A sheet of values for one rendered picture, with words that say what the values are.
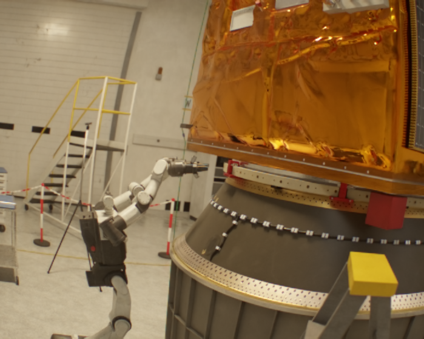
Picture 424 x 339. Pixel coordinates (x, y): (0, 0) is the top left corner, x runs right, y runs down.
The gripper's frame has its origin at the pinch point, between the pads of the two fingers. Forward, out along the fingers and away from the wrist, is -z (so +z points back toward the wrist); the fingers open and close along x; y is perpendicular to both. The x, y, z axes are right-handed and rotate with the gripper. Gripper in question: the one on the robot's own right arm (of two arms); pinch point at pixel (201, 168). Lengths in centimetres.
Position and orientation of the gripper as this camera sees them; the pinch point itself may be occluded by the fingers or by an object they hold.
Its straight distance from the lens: 267.5
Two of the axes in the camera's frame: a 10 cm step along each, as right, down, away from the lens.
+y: 0.3, 10.0, 0.7
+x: -1.2, -0.7, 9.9
